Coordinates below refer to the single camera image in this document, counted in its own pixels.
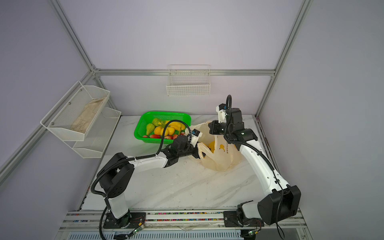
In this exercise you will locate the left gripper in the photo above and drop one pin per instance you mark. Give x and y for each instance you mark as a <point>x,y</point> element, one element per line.
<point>196,155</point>

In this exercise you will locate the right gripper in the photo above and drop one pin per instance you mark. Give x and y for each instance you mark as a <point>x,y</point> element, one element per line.
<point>212,125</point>

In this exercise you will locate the yellow banana bunch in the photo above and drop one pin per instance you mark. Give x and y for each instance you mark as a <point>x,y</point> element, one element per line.
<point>211,146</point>
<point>174,128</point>

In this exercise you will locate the banana print plastic bag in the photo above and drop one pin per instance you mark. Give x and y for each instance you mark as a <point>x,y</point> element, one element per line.
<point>225,157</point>

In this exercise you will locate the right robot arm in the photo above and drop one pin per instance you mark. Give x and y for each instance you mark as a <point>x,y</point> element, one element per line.
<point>281,200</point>

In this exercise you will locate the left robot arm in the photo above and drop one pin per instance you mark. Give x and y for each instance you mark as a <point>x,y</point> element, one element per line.
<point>112,180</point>

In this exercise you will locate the orange fake fruit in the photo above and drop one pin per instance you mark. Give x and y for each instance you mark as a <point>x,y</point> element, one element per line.
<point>158,130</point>

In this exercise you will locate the green fake pear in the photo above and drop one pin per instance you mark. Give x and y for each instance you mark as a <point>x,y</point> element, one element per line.
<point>150,128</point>
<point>157,122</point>

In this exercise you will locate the green plastic basket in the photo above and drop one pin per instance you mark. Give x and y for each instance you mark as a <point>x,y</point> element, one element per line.
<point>148,117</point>

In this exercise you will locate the beige cloth in shelf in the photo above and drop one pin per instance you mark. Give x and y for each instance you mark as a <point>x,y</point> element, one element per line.
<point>84,120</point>

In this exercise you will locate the upper white mesh shelf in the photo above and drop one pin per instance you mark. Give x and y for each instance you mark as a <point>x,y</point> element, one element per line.
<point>60,118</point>

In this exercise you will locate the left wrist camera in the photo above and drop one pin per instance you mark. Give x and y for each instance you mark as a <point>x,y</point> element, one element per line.
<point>195,135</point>

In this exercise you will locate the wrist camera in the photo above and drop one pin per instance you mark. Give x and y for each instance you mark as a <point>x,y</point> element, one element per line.
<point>195,135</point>
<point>222,113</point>

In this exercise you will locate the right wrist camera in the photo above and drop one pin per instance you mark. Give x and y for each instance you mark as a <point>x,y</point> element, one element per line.
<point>222,113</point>

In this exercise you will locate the white wire wall basket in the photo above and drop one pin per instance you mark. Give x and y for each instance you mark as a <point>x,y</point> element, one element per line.
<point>188,80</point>

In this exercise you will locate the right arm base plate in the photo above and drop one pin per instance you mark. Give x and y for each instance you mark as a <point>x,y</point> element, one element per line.
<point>238,219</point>

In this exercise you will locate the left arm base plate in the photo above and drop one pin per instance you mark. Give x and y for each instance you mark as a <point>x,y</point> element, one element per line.
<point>128,221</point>

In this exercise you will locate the aluminium mounting rail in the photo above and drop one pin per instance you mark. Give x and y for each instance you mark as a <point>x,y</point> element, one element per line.
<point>154,220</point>

